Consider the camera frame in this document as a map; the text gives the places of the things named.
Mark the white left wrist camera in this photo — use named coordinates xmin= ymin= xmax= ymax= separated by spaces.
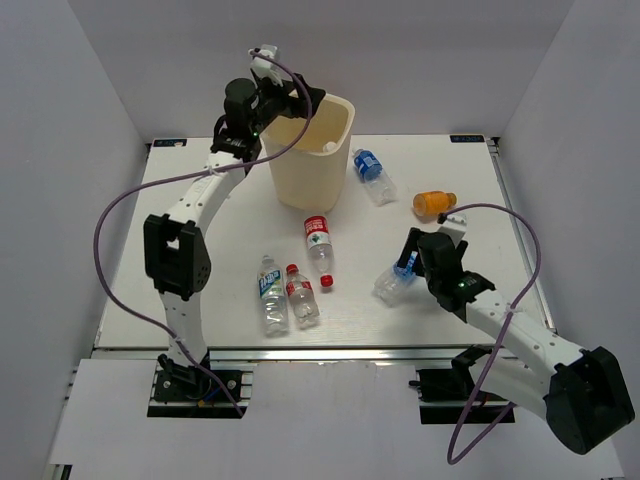
xmin=249 ymin=44 xmax=282 ymax=85

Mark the green white label bottle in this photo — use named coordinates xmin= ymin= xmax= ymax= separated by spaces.
xmin=257 ymin=255 xmax=289 ymax=337

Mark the large red label bottle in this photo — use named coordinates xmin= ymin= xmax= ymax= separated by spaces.
xmin=304 ymin=215 xmax=335 ymax=291

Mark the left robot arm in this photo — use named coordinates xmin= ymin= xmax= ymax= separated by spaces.
xmin=143 ymin=74 xmax=326 ymax=399

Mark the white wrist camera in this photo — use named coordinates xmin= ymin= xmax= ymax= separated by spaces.
xmin=437 ymin=213 xmax=467 ymax=247
xmin=249 ymin=44 xmax=282 ymax=85

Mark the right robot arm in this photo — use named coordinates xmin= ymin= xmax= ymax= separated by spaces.
xmin=398 ymin=227 xmax=635 ymax=455

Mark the small red cap bottle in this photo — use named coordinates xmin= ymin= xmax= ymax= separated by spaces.
xmin=286 ymin=264 xmax=320 ymax=329

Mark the orange juice bottle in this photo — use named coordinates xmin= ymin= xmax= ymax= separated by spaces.
xmin=412 ymin=191 xmax=457 ymax=217

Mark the beige plastic bin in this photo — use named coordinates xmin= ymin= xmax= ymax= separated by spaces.
xmin=261 ymin=94 xmax=356 ymax=212

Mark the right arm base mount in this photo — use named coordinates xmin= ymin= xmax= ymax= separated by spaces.
xmin=408 ymin=346 xmax=506 ymax=425

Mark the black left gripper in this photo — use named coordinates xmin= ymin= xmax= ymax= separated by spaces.
xmin=248 ymin=74 xmax=324 ymax=137

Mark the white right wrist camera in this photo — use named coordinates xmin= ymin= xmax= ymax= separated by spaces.
xmin=437 ymin=213 xmax=467 ymax=247

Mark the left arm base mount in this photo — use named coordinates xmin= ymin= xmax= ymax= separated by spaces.
xmin=147 ymin=354 xmax=253 ymax=419

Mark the crushed blue label bottle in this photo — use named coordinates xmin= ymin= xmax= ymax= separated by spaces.
xmin=373 ymin=252 xmax=417 ymax=306

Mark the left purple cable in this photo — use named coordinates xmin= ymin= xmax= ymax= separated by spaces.
xmin=93 ymin=48 xmax=314 ymax=418

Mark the blue label bottle by bin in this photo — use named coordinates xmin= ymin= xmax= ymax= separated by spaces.
xmin=353 ymin=149 xmax=397 ymax=206

